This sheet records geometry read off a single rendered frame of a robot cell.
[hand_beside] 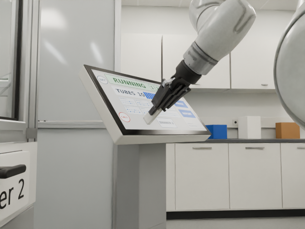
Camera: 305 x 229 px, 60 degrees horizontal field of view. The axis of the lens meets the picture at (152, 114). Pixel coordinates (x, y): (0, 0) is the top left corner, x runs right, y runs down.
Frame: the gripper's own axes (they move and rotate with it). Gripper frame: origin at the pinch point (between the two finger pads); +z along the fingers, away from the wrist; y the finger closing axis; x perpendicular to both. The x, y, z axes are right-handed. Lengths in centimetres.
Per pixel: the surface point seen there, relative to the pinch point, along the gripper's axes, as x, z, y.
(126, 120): -0.1, 3.6, 8.9
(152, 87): -19.6, 3.6, -17.6
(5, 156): 12.0, 1.6, 46.4
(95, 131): -48, 66, -39
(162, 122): 0.0, 3.6, -8.7
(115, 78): -20.9, 3.6, 1.8
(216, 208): 12, 125, -212
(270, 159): 0, 55, -257
